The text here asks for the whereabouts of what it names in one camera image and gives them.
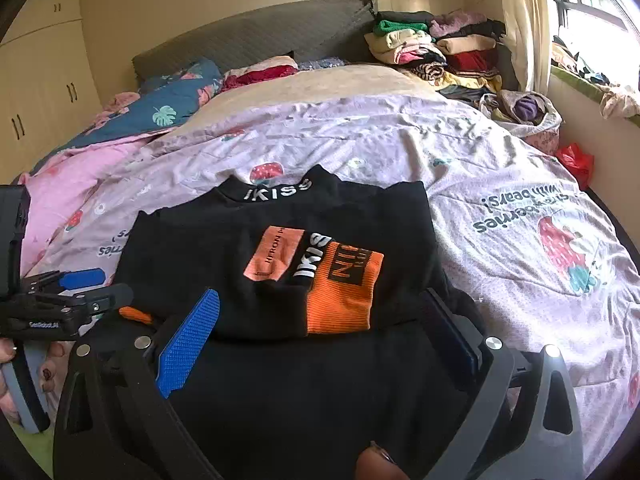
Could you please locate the cream curtain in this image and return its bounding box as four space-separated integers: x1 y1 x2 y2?
492 0 551 93

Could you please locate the blue leaf print quilt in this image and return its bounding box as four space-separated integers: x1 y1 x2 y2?
45 57 226 161

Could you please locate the lilac strawberry print duvet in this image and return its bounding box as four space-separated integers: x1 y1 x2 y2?
15 95 640 476

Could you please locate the green windowsill cushion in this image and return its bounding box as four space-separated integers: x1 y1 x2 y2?
550 65 640 128

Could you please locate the red and white pillow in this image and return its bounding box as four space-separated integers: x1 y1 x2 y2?
220 55 301 93

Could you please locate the grey quilted headboard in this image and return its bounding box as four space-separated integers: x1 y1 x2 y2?
131 0 378 86

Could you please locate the pink floral quilt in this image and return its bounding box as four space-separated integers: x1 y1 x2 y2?
15 137 161 281

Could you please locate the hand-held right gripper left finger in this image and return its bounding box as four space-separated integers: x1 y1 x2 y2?
52 287 223 480

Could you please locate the person's left hand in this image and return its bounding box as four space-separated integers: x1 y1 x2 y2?
0 337 67 417

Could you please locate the pile of folded clothes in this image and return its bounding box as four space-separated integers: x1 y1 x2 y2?
364 10 508 103

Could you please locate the person's right hand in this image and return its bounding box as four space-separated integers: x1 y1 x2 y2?
357 442 413 480

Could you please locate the cream wardrobe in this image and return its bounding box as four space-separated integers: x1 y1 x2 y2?
0 0 103 186

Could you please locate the black sweater with orange cuffs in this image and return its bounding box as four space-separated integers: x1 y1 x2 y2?
80 165 501 480

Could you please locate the red plastic bag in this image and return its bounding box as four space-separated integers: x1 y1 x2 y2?
555 142 596 191

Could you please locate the blue patterned cloth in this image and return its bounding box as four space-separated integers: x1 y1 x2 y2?
297 56 351 72

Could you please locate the cloth bag with purple garment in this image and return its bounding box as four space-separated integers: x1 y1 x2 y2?
480 89 563 153

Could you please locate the window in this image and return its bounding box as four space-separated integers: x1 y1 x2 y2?
547 0 640 61

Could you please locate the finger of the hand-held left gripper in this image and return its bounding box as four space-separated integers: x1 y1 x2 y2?
22 267 107 295
10 282 134 322

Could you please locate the heap of clothes on windowsill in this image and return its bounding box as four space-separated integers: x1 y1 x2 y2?
550 35 640 121

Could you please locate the beige blanket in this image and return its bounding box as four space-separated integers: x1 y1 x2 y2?
165 62 441 133

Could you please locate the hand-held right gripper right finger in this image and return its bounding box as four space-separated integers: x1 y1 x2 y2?
422 287 586 480

